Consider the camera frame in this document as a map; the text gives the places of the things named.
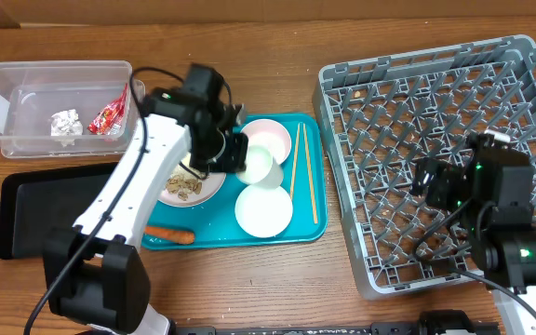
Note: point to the wooden chopstick left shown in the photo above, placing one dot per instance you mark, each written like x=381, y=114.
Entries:
x=295, y=161

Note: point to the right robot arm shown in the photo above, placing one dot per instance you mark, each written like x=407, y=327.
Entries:
x=490, y=198

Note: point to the white cup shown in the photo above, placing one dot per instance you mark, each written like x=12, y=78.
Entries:
x=261, y=169

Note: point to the foil ball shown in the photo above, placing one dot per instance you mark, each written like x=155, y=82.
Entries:
x=66, y=123

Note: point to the orange carrot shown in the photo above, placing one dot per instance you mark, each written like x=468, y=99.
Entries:
x=175, y=236

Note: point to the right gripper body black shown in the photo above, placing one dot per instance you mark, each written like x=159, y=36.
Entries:
x=447, y=193

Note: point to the teal plastic tray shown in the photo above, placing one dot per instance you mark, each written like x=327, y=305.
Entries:
x=213, y=222

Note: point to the clear plastic waste bin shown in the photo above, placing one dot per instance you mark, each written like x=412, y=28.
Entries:
x=32, y=91

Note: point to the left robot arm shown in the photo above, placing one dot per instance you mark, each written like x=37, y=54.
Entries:
x=94, y=272

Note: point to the white small bowl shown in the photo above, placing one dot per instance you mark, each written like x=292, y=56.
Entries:
x=263, y=212

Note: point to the food scraps and rice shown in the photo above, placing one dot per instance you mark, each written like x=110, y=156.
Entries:
x=185, y=181

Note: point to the wooden chopstick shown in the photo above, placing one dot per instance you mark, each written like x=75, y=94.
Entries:
x=295, y=161
x=310, y=173

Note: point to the pink round plate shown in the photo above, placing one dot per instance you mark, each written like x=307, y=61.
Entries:
x=211, y=185

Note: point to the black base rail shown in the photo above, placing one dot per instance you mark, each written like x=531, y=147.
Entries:
x=438, y=322

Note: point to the pink bowl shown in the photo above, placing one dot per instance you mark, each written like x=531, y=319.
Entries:
x=271, y=135

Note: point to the black waste tray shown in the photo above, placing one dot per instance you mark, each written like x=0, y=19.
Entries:
x=32, y=203

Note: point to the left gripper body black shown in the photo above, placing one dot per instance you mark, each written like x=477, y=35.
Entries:
x=221, y=153

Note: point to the wooden chopstick right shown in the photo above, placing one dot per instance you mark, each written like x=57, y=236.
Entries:
x=310, y=173

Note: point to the red foil snack wrapper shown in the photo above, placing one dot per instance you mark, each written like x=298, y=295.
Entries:
x=108, y=121

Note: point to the grey dishwasher rack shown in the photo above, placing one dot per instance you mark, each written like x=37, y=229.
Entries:
x=378, y=116

